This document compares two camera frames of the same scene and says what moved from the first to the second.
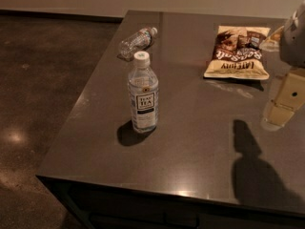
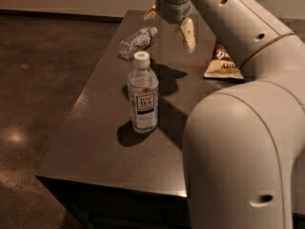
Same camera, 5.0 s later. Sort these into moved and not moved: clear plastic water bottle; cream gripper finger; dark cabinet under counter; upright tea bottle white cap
Moved: cream gripper finger
Not moved: upright tea bottle white cap; clear plastic water bottle; dark cabinet under counter
